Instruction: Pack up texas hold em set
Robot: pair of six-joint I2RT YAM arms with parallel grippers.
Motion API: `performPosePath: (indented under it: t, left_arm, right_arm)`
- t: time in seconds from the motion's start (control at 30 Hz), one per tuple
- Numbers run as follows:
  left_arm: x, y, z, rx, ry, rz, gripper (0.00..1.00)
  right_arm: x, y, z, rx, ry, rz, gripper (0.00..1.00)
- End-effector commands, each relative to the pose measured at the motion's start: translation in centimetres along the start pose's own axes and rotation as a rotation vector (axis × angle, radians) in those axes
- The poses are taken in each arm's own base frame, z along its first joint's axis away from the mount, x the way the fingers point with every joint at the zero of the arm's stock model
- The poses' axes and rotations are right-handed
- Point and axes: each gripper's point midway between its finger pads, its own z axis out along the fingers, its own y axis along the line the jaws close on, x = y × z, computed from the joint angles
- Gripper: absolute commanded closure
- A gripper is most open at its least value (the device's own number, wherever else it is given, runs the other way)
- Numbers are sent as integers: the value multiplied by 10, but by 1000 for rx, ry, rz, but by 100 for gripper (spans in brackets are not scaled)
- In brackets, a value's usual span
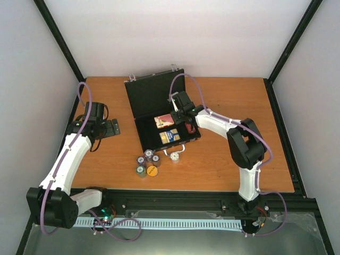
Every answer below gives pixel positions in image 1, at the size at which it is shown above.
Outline red poker chip stack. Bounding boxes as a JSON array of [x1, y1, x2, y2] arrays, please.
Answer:
[[185, 123, 196, 134]]

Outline red playing card deck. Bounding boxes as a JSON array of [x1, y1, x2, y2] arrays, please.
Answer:
[[154, 114, 174, 129]]

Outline blue playing card deck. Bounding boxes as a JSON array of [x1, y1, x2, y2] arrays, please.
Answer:
[[159, 129, 180, 145]]

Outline black poker set case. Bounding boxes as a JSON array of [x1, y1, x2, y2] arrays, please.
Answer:
[[124, 69, 201, 151]]

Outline white poker chip stack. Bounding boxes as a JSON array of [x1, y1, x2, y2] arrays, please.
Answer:
[[170, 151, 180, 163]]

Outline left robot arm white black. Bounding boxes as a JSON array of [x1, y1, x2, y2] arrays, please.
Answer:
[[26, 102, 119, 230]]

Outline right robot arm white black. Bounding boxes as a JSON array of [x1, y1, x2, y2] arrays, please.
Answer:
[[168, 91, 268, 214]]

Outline purple chip stack top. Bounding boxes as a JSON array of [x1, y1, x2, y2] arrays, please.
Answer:
[[144, 149, 154, 162]]

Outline green poker chip stack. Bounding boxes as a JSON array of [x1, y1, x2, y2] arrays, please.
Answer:
[[136, 165, 147, 178]]

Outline yellow dealer button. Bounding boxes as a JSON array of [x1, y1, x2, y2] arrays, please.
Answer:
[[147, 165, 158, 177]]

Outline left controller board green LED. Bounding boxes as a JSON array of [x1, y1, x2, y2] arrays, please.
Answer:
[[94, 205, 116, 227]]

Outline black aluminium frame rail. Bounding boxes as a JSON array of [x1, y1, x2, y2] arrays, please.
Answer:
[[31, 76, 319, 221]]

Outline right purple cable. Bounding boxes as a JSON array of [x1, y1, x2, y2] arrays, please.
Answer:
[[168, 73, 288, 237]]

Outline light blue slotted cable duct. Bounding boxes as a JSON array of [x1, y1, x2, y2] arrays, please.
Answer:
[[74, 216, 243, 231]]

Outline right controller board wires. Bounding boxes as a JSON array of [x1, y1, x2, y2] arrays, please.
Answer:
[[243, 206, 269, 234]]

